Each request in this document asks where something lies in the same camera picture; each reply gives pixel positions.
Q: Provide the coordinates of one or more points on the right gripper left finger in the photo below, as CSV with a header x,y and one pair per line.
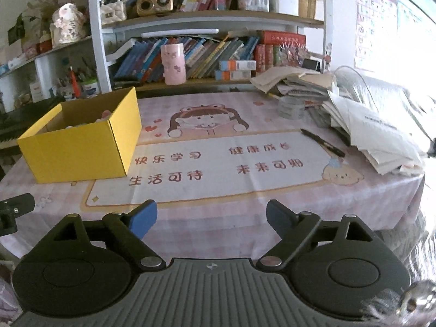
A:
x,y
125,233

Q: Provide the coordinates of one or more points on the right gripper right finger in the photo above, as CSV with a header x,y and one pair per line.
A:
x,y
296,231

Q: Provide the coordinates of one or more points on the pink plush pig toy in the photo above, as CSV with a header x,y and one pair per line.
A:
x,y
105,114

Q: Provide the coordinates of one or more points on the black piano keyboard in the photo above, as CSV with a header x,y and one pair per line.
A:
x,y
16,122

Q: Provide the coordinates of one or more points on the black pen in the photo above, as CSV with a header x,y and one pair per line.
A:
x,y
323,143

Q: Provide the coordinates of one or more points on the yellow cardboard box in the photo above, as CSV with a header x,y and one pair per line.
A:
x,y
72,143

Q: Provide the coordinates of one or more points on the pink cartoon table mat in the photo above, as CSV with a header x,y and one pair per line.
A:
x,y
212,162

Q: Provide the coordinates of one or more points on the clear tape roll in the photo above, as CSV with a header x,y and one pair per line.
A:
x,y
291,108

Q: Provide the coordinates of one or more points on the pile of papers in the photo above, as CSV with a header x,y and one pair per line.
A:
x,y
377,116

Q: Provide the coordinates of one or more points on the white green cup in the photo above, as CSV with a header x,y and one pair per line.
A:
x,y
90,87

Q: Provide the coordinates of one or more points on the orange blue box lower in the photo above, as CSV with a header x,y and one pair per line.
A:
x,y
232,75

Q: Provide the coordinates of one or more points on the orange blue box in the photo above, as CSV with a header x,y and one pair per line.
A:
x,y
232,75
237,65

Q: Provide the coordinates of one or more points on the pink patterned cylinder cup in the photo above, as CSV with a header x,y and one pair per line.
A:
x,y
174,65

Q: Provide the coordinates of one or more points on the orange blue box upper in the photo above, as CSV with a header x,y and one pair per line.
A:
x,y
237,65

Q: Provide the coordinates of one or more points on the floral plush doll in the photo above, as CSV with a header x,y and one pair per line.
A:
x,y
67,25

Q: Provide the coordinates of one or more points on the red book set box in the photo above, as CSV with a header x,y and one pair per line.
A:
x,y
274,38

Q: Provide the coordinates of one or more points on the white bookshelf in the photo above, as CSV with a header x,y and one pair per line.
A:
x,y
224,21

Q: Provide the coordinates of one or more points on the cream quilted handbag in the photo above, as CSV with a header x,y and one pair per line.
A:
x,y
112,11

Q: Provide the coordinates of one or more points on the wooden retro speaker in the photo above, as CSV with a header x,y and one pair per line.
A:
x,y
153,7

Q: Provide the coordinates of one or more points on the white storage bin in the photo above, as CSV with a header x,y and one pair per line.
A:
x,y
287,7

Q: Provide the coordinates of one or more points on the alphabet wall poster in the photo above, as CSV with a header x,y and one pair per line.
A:
x,y
376,30

